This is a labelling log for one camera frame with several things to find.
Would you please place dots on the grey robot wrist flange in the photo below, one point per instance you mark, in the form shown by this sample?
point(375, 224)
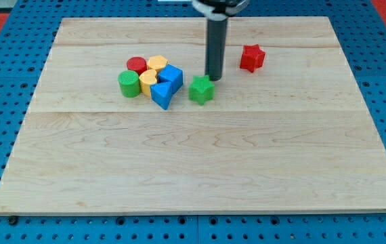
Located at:
point(219, 9)

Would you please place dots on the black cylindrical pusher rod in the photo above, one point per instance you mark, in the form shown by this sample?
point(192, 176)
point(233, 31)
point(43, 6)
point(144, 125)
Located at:
point(215, 48)

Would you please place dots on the green star block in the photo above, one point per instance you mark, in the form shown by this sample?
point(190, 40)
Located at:
point(201, 89)

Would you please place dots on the red star block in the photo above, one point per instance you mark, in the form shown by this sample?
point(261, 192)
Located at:
point(252, 57)

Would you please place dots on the blue triangle block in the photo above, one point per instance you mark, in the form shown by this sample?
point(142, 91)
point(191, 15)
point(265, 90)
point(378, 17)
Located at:
point(161, 94)

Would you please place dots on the blue cube block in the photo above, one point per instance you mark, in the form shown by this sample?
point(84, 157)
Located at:
point(173, 75)

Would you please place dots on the yellow hexagon block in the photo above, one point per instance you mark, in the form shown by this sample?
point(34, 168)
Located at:
point(157, 63)

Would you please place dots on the yellow heart block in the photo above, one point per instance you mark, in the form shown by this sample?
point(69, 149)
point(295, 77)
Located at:
point(147, 79)

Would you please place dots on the red cylinder block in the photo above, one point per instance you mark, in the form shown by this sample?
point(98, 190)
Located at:
point(137, 64)

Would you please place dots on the green cylinder block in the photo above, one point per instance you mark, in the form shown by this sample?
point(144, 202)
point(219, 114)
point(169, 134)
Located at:
point(129, 83)

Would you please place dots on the light wooden board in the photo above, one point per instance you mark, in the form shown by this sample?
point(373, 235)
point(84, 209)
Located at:
point(293, 137)

